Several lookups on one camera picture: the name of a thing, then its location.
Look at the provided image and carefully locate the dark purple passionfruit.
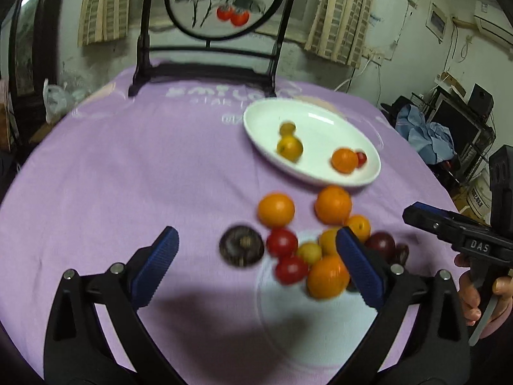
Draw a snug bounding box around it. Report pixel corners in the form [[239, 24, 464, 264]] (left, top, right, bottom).
[[392, 244, 409, 267]]

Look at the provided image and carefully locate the dark red plum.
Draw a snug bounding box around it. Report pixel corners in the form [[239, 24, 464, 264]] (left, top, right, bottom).
[[364, 231, 397, 261]]

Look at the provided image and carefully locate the small orange fruit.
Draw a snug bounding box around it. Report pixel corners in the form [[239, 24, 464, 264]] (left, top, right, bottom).
[[345, 215, 371, 244], [317, 227, 340, 256]]

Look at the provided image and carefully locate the red cherry tomato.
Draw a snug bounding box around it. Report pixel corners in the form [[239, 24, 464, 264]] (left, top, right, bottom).
[[274, 255, 309, 285], [266, 228, 298, 258], [356, 151, 367, 169]]

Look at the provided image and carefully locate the large orange mandarin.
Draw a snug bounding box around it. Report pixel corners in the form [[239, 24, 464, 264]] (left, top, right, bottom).
[[331, 148, 358, 175]]

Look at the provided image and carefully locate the small green longan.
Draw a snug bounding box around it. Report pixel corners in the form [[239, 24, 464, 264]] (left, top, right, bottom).
[[296, 242, 323, 266], [279, 122, 296, 136]]

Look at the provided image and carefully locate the small orange kumquat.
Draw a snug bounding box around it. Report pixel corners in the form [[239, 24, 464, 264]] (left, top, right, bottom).
[[256, 193, 296, 228]]

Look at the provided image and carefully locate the yellow orange fruit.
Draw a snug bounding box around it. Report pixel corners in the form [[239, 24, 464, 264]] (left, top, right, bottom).
[[276, 135, 303, 163]]

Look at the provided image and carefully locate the dark dried fruit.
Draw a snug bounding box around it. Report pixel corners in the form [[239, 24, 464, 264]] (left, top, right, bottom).
[[219, 225, 265, 268]]

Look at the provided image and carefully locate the person's right hand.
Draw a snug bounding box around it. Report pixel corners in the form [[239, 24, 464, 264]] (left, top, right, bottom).
[[458, 270, 512, 346]]

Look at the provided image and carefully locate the white plastic bucket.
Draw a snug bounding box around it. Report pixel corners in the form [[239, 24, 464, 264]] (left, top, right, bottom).
[[467, 169, 492, 223]]

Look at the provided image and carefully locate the blue clothes pile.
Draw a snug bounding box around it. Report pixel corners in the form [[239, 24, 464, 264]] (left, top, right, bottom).
[[395, 104, 457, 165]]

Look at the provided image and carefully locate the black metal shelf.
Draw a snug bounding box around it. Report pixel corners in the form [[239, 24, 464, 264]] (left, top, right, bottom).
[[410, 85, 496, 182]]

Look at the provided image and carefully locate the black speaker box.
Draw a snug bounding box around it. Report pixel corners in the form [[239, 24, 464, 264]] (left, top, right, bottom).
[[468, 83, 494, 121]]

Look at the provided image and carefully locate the white oval plate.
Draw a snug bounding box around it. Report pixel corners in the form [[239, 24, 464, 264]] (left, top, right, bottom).
[[243, 98, 382, 188]]

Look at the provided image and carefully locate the purple tablecloth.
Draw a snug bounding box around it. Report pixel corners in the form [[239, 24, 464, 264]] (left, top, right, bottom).
[[0, 62, 462, 385]]

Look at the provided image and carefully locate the white air conditioner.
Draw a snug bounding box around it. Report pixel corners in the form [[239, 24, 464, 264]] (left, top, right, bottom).
[[474, 0, 513, 50]]

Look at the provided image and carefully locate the right checkered curtain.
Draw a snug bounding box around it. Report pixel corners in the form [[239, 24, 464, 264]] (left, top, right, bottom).
[[304, 0, 373, 68]]

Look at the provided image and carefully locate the checkered curtain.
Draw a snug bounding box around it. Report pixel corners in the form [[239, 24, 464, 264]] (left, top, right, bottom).
[[304, 0, 373, 68], [77, 0, 130, 47]]

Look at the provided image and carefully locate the white plastic bag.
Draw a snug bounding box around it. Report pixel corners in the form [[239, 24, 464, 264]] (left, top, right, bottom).
[[42, 79, 89, 124]]

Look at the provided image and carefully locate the left checkered curtain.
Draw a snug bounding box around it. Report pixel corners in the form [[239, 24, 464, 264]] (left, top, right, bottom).
[[77, 0, 130, 47]]

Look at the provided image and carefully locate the dark framed painting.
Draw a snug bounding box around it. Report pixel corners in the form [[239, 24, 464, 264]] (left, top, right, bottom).
[[7, 0, 61, 101]]

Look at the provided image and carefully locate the white power cable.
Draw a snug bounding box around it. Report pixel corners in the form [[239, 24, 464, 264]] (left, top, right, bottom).
[[332, 57, 383, 107]]

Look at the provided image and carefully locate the wall power socket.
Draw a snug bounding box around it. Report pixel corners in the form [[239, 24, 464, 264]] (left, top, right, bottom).
[[362, 47, 385, 65]]

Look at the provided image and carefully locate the wall electrical box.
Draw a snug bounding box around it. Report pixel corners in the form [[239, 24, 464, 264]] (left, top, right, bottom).
[[426, 2, 448, 44]]

